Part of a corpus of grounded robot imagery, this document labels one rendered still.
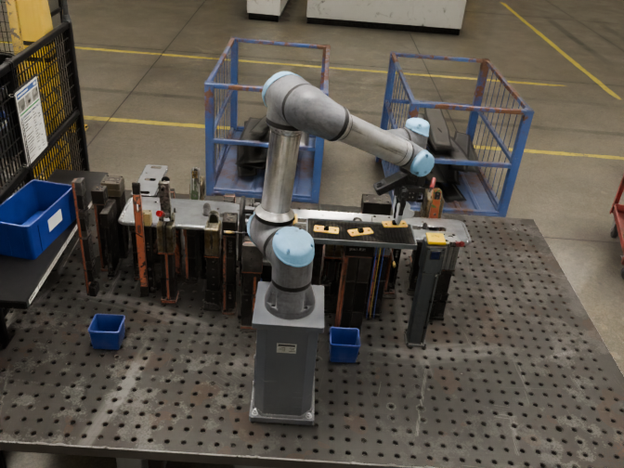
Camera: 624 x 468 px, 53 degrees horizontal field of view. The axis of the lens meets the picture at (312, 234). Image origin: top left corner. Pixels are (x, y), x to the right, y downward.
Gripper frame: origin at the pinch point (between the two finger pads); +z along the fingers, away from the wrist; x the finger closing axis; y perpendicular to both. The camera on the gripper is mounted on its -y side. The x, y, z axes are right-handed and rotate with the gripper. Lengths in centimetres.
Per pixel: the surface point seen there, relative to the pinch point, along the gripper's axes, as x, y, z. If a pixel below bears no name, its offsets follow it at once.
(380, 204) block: 44.6, 8.3, 19.0
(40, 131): 67, -127, -2
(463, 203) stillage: 200, 121, 105
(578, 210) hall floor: 217, 227, 121
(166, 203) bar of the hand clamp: 28, -77, 9
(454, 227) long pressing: 30, 36, 21
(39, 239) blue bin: 11, -118, 13
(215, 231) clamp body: 18, -60, 15
